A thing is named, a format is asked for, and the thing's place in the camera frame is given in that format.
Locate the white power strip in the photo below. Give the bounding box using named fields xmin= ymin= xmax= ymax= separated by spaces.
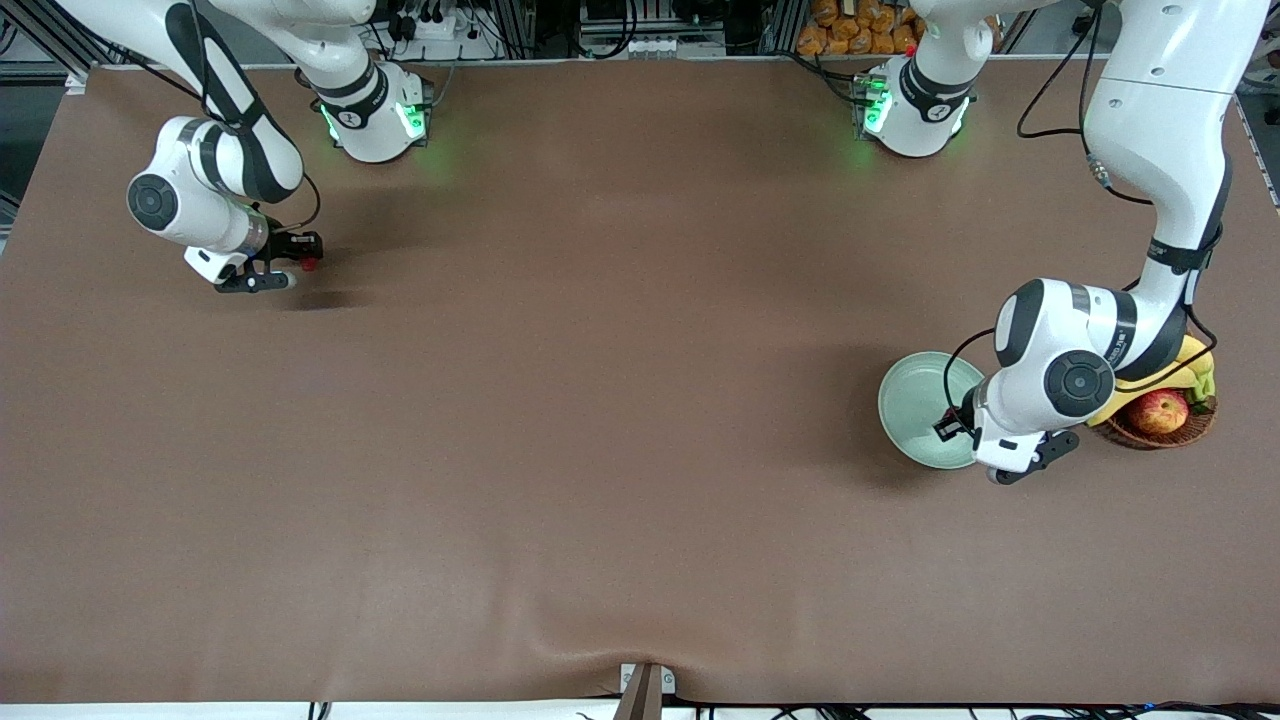
xmin=385 ymin=0 xmax=481 ymax=43

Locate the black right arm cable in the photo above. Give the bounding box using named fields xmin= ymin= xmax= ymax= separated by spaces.
xmin=255 ymin=172 xmax=323 ymax=236

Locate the white connector block row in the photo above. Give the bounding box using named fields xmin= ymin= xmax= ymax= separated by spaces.
xmin=580 ymin=35 xmax=726 ymax=59

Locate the metal table edge clamp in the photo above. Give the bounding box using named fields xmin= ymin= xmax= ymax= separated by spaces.
xmin=620 ymin=663 xmax=676 ymax=720

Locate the light green round plate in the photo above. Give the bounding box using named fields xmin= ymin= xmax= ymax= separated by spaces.
xmin=878 ymin=351 xmax=991 ymax=470

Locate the brown wicker basket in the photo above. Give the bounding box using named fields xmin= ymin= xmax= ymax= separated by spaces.
xmin=1088 ymin=395 xmax=1219 ymax=451

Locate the brown table mat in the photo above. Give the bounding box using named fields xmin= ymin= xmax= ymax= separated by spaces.
xmin=0 ymin=58 xmax=1280 ymax=706

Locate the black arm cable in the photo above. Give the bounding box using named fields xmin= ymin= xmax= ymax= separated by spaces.
xmin=255 ymin=172 xmax=323 ymax=236
xmin=940 ymin=0 xmax=1219 ymax=421

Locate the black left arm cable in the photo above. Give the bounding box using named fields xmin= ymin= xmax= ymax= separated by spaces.
xmin=940 ymin=0 xmax=1219 ymax=421

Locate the red yellow apple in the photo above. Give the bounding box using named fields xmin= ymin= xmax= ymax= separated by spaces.
xmin=1127 ymin=389 xmax=1191 ymax=436

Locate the bag of orange buns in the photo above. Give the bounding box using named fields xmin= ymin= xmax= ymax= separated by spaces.
xmin=797 ymin=0 xmax=926 ymax=56

